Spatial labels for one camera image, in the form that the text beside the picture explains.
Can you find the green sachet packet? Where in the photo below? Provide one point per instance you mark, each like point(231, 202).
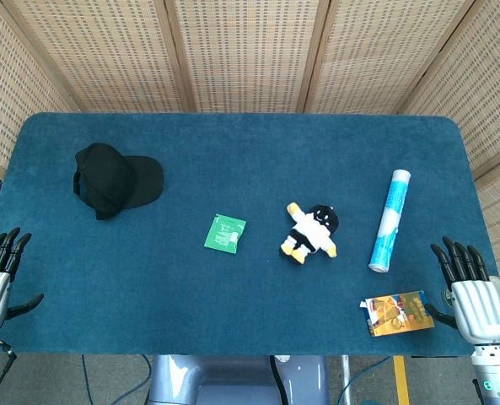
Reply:
point(225, 233)

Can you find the grey robot torso base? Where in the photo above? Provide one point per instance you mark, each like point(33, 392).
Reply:
point(237, 379)

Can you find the blue carpet table mat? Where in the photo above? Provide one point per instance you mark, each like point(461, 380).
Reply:
point(232, 274)

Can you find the black baseball cap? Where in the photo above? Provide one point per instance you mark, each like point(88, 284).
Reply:
point(114, 181)

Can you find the woven bamboo folding screen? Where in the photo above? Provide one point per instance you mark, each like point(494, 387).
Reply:
point(249, 50)

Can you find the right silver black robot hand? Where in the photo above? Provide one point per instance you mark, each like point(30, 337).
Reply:
point(477, 301)

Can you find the yellow floor tape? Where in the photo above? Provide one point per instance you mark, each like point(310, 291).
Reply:
point(401, 379)

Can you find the yellow snack box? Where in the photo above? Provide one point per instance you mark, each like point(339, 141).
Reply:
point(399, 314)

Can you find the blue white cylindrical tube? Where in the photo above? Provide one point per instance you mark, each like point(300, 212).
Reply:
point(389, 219)

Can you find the black and white plush toy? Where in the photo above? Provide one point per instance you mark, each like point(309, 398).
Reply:
point(310, 234)

